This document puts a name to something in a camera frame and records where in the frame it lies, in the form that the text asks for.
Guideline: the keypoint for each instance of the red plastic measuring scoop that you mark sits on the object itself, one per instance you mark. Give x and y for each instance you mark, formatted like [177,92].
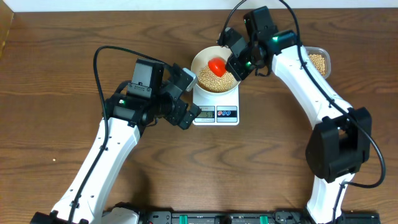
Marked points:
[217,66]

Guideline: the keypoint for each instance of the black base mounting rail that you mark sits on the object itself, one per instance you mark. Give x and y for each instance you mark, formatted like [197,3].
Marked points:
[224,217]

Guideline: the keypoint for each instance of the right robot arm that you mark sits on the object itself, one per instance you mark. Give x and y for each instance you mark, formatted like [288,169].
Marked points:
[340,140]

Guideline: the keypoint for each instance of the white digital kitchen scale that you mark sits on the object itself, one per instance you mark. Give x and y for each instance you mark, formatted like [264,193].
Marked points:
[217,109]

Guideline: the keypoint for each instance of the soybeans in container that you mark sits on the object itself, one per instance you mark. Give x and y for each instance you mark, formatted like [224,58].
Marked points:
[319,63]

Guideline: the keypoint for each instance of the white ceramic bowl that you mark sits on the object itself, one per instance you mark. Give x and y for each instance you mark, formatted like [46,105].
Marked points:
[202,58]

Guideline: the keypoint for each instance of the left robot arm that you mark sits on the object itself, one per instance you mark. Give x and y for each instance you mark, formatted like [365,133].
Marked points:
[154,92]

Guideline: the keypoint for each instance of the clear plastic soybean container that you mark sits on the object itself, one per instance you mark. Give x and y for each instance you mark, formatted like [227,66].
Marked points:
[326,56]

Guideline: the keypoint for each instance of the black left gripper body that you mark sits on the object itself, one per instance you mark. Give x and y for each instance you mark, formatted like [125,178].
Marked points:
[170,109]

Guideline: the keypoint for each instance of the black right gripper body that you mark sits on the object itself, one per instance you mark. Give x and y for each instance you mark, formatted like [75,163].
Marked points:
[242,66]

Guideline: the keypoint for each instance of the cardboard box edge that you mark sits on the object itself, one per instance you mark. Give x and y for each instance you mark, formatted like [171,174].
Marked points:
[6,17]

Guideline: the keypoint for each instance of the soybeans in bowl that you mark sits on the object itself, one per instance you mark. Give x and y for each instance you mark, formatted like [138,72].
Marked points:
[210,82]

